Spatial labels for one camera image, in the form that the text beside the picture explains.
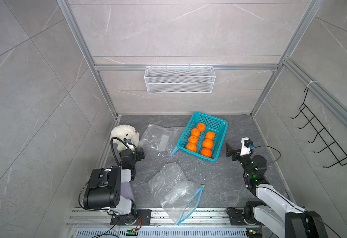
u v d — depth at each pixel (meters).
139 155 0.87
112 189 0.45
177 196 0.76
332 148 0.63
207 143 0.95
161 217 0.75
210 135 1.00
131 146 0.80
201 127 1.07
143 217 0.73
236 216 0.73
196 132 1.04
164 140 1.04
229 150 0.75
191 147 0.93
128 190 0.79
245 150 0.70
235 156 0.73
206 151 0.91
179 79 1.00
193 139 0.98
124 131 0.86
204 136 1.06
